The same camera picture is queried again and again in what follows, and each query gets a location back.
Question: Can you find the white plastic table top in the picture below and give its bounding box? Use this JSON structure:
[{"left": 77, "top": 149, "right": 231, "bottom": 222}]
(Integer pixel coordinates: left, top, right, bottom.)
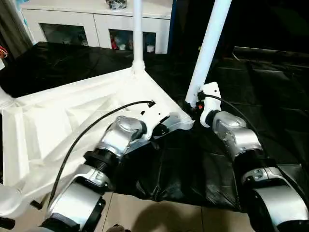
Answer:
[{"left": 0, "top": 64, "right": 195, "bottom": 218}]

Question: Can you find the dark furniture with brass label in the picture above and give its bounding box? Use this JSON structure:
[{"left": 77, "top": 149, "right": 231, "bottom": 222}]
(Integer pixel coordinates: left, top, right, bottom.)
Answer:
[{"left": 171, "top": 0, "right": 309, "bottom": 58}]

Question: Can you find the black folding table frame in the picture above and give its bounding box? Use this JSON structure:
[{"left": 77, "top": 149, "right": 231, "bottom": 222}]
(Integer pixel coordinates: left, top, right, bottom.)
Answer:
[{"left": 0, "top": 200, "right": 43, "bottom": 230}]

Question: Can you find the blue vertical panel edge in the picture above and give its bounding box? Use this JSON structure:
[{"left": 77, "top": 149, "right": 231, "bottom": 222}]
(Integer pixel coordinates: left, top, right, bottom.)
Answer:
[{"left": 168, "top": 0, "right": 179, "bottom": 55}]

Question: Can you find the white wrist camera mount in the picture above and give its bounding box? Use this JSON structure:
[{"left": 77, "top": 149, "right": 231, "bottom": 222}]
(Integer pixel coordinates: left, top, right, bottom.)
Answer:
[
  {"left": 139, "top": 100, "right": 171, "bottom": 141},
  {"left": 199, "top": 82, "right": 222, "bottom": 128}
]

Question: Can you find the white plastic table leg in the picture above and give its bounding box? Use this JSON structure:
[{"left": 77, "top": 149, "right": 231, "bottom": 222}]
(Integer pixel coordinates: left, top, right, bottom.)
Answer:
[
  {"left": 0, "top": 185, "right": 24, "bottom": 218},
  {"left": 0, "top": 87, "right": 12, "bottom": 104},
  {"left": 131, "top": 0, "right": 146, "bottom": 71},
  {"left": 184, "top": 0, "right": 232, "bottom": 109}
]

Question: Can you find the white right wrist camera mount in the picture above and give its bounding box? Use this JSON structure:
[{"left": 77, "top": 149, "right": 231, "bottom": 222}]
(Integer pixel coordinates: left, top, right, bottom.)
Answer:
[{"left": 199, "top": 82, "right": 222, "bottom": 128}]

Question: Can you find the dark patterned bundle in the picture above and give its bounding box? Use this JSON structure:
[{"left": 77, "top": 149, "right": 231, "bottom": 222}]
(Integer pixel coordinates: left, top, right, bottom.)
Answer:
[{"left": 105, "top": 0, "right": 128, "bottom": 10}]

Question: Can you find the black plastic mat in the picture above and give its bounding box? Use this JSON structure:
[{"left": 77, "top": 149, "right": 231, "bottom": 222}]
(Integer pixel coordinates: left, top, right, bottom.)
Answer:
[{"left": 0, "top": 41, "right": 309, "bottom": 213}]

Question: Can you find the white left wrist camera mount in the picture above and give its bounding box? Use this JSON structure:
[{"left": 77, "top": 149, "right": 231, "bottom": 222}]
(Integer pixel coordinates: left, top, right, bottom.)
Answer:
[{"left": 139, "top": 100, "right": 171, "bottom": 141}]

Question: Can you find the grey curtain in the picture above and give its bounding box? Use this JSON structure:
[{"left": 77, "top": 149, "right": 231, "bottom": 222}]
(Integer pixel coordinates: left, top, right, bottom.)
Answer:
[{"left": 0, "top": 0, "right": 33, "bottom": 59}]

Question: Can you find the black horizontal bar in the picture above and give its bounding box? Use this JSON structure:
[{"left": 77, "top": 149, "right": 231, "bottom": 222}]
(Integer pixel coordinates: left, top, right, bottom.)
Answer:
[{"left": 233, "top": 46, "right": 309, "bottom": 59}]

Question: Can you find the white glass-door cabinet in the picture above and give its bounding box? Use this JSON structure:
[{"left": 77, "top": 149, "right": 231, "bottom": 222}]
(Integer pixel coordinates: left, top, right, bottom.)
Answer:
[{"left": 21, "top": 0, "right": 173, "bottom": 54}]

